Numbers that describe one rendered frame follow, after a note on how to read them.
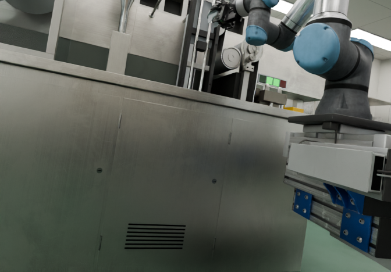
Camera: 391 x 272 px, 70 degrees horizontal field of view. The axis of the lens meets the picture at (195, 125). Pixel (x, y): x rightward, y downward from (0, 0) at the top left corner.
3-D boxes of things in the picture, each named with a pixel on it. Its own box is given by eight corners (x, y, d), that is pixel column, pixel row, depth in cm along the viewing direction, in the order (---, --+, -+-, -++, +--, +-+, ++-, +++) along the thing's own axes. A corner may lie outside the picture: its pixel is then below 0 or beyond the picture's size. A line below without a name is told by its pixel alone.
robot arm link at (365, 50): (376, 91, 81) (383, 46, 81) (355, 80, 73) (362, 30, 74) (336, 93, 91) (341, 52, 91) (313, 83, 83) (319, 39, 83)
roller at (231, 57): (221, 65, 153) (224, 43, 154) (203, 72, 177) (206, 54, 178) (240, 70, 157) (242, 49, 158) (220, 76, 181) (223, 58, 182)
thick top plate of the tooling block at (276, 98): (263, 99, 159) (265, 89, 159) (231, 103, 197) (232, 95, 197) (286, 104, 165) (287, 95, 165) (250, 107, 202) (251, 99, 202)
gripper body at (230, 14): (210, 22, 112) (231, 14, 102) (216, 3, 113) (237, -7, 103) (224, 31, 117) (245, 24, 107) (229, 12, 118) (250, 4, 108)
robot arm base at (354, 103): (384, 124, 76) (389, 88, 76) (336, 115, 73) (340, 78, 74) (345, 125, 91) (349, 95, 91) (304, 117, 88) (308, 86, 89)
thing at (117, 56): (99, 81, 135) (117, -32, 137) (98, 84, 149) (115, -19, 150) (127, 86, 140) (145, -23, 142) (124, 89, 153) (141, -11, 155)
